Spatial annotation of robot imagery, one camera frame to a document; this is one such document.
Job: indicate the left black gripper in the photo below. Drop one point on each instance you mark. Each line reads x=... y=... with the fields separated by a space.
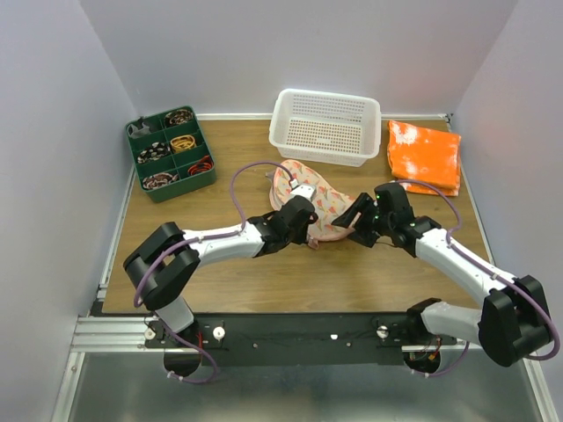
x=303 y=237

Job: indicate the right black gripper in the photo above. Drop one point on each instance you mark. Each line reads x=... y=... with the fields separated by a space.
x=364 y=205

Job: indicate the orange white cloth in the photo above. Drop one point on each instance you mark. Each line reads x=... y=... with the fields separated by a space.
x=428 y=155

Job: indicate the white plastic basket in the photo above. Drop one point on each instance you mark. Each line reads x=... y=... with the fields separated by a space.
x=326 y=127

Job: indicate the green compartment tray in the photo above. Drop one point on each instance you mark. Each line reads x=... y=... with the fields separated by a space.
x=191 y=157

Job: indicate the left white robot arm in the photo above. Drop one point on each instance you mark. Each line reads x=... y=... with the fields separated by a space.
x=163 y=264

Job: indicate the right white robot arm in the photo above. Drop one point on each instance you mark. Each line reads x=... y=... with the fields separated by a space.
x=513 y=320

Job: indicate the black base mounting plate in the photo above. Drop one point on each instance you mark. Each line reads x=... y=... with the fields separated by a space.
x=287 y=339

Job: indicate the black floral scrunchie bottom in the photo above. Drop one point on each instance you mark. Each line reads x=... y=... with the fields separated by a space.
x=159 y=180

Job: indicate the black floral scrunchie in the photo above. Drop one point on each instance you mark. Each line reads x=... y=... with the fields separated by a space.
x=178 y=117
x=159 y=180

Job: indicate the black white dotted scrunchie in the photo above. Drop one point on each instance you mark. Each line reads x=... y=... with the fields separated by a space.
x=154 y=152

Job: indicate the black floral scrunchie top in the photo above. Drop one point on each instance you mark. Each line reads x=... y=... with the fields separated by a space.
x=178 y=117

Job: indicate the grey item in tray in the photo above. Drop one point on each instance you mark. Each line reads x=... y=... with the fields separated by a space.
x=138 y=128

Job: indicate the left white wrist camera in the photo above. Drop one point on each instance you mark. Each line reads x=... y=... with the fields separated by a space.
x=305 y=191

